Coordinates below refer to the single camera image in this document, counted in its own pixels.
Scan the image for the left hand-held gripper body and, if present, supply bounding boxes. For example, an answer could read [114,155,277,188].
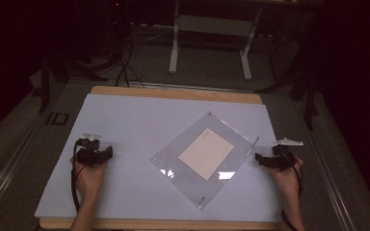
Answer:
[76,133,106,168]

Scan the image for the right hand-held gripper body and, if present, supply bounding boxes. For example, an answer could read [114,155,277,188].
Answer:
[267,138,304,171]

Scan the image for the clear acrylic photo frame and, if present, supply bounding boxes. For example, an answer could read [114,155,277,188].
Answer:
[148,111,260,212]

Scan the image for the person's left hand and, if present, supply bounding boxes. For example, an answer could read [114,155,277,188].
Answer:
[70,157,109,198]

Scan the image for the person's right hand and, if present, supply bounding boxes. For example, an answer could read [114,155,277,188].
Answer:
[268,156,304,202]

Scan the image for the white table mat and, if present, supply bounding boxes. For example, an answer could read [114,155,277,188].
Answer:
[34,92,303,224]

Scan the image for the black metal stand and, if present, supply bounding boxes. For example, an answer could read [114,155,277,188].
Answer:
[255,13,321,132]
[38,47,110,114]

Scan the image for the wooden table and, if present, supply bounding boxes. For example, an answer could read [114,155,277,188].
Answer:
[39,85,300,231]

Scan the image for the metal floor strip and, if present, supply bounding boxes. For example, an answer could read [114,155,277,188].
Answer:
[126,81,258,94]

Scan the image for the white metal stand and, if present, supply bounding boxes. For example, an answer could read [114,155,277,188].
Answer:
[168,0,264,82]

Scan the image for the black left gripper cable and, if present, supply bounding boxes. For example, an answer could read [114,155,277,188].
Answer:
[70,140,82,214]

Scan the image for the black floor bracket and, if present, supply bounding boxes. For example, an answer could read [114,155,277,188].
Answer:
[45,112,69,126]

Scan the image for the metal floor rail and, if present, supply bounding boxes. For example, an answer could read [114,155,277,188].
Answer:
[292,101,358,231]
[0,119,47,222]

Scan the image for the black floor cables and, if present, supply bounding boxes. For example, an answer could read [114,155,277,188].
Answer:
[114,30,146,89]

